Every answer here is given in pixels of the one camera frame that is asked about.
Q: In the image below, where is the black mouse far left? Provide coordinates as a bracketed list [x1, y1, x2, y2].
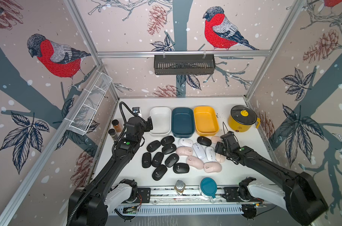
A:
[141, 152, 152, 169]

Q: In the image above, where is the white mouse top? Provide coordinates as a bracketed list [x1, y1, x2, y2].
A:
[178, 138, 194, 147]

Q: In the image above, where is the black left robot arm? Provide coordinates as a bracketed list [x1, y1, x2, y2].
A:
[66, 115, 153, 226]

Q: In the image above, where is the black mouse near boxes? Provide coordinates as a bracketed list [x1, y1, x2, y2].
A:
[197, 136, 212, 147]

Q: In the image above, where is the white mouse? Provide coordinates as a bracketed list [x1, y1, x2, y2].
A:
[205, 147, 216, 162]
[192, 143, 206, 160]
[178, 138, 194, 147]

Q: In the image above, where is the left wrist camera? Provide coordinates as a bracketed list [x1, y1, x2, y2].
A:
[132, 107, 141, 115]

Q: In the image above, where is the black mouse bottom left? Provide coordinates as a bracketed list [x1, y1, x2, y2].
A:
[152, 164, 168, 181]

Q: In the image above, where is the black mouse top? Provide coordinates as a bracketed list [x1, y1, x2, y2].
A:
[160, 136, 175, 146]

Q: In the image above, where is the white wire mesh shelf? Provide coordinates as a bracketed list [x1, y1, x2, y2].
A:
[67, 71, 112, 136]

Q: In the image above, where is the teal storage box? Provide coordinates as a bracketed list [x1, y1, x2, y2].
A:
[172, 107, 195, 138]

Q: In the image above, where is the small glass bottle metal cap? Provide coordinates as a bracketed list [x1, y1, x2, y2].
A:
[174, 180, 186, 195]

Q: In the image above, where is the white mouse right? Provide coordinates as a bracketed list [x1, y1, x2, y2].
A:
[205, 147, 216, 162]

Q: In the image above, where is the black mouse middle right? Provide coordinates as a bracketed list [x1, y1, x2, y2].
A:
[164, 153, 179, 168]

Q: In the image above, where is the dark spice jar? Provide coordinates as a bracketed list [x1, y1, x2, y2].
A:
[108, 129, 118, 141]

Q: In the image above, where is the glass pot lid yellow knob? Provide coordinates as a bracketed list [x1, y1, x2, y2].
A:
[230, 105, 257, 125]

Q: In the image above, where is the black hanging wire basket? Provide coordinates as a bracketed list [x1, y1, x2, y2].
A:
[154, 54, 216, 75]

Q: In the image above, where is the white storage box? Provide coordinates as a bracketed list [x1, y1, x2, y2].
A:
[149, 107, 172, 137]

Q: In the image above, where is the black mouse centre upper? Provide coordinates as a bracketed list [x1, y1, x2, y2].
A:
[162, 144, 177, 155]

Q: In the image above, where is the teal round lid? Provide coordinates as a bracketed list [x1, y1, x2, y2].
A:
[199, 178, 218, 203]

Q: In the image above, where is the pink mouse bottom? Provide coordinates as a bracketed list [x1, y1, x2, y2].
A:
[204, 162, 222, 173]

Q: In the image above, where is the black corrugated cable conduit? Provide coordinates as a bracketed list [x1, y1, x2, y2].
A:
[66, 101, 145, 226]

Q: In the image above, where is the brown spice jar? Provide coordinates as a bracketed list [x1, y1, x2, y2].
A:
[111, 119, 123, 133]

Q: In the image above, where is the aluminium mounting rail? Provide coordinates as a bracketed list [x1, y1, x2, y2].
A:
[114, 185, 265, 217]

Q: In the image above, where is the yellow electric cooking pot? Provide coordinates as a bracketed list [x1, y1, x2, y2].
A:
[228, 115, 261, 132]

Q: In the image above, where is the yellow storage box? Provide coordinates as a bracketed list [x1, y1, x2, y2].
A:
[194, 106, 220, 137]

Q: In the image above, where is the black mouse middle left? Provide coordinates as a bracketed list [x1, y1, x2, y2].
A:
[151, 152, 164, 168]

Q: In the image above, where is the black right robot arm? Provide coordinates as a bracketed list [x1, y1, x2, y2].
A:
[216, 131, 328, 226]

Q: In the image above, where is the black mouse bottom right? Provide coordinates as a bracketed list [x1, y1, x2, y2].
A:
[173, 163, 189, 174]

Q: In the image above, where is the white mouse centre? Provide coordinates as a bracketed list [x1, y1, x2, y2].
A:
[192, 143, 206, 160]

